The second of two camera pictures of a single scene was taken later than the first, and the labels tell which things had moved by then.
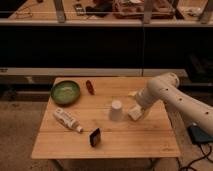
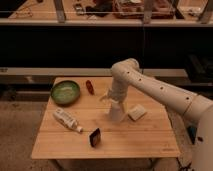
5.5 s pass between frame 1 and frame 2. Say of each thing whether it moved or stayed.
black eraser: stayed
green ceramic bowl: stayed
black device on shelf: stayed
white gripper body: moved
